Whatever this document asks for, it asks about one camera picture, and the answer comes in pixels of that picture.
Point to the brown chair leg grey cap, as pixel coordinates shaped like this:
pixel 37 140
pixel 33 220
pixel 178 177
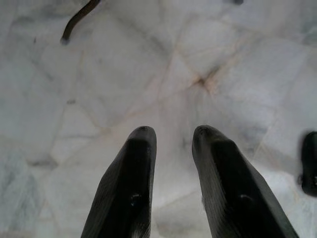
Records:
pixel 71 24

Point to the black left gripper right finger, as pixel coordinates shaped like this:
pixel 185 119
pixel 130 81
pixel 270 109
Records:
pixel 230 193

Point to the black robot left foot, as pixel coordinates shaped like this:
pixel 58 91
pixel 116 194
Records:
pixel 310 163

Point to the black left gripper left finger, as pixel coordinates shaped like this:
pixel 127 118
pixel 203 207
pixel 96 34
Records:
pixel 128 188

